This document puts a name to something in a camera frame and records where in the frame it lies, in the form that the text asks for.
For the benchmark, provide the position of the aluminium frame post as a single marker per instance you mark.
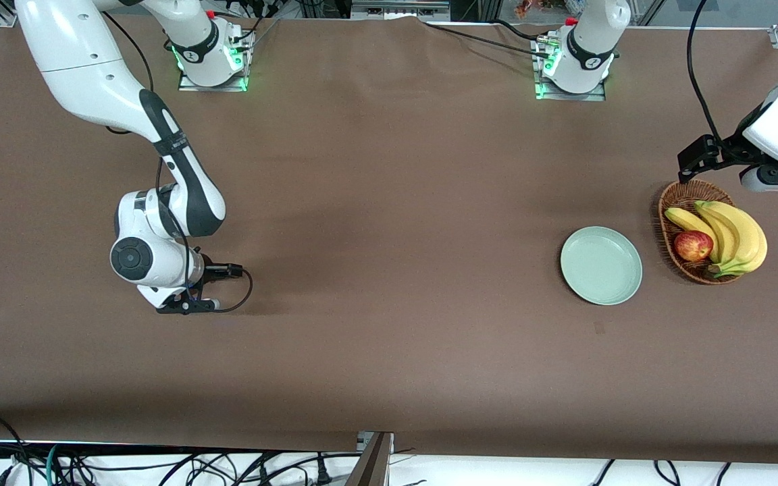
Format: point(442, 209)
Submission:
point(370, 466)

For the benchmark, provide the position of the pale green round plate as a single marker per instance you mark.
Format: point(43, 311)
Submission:
point(602, 266)

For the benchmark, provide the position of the colourful background toys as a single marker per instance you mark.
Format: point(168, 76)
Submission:
point(531, 8)

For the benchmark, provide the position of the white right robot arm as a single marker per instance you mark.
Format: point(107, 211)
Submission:
point(78, 61)

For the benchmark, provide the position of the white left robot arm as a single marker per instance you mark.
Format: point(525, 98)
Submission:
point(591, 34)

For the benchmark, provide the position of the brown wicker basket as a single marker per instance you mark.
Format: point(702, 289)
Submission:
point(683, 196)

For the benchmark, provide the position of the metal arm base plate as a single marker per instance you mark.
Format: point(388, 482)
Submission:
point(190, 84)
point(564, 96)

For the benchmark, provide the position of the brown table cover sheet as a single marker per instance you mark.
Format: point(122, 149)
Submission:
point(389, 202)

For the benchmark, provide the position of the yellow banana bunch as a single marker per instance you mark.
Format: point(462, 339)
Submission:
point(743, 236)

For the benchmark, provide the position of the grey background device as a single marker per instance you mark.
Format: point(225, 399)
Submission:
point(396, 10)

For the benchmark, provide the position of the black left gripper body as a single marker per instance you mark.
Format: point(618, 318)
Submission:
point(729, 150)

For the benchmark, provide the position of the red apple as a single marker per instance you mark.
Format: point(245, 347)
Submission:
point(693, 246)

